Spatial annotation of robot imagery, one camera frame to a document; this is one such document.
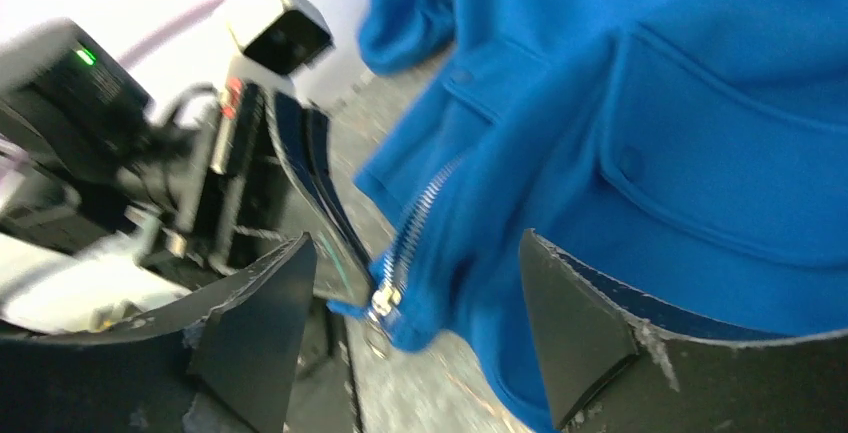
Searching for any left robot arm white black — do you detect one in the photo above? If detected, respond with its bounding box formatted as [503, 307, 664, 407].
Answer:
[1, 14, 373, 334]

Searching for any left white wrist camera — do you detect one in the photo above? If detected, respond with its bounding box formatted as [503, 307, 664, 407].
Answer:
[215, 0, 334, 98]

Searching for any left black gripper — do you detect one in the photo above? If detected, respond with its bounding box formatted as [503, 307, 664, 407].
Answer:
[158, 78, 374, 307]

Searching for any blue zip-up jacket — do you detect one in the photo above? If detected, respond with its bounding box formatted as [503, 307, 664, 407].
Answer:
[331, 0, 847, 432]

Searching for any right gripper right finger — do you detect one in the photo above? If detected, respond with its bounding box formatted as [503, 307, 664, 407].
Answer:
[520, 230, 847, 432]

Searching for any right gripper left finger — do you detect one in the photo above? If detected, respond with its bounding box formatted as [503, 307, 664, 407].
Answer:
[1, 234, 317, 432]

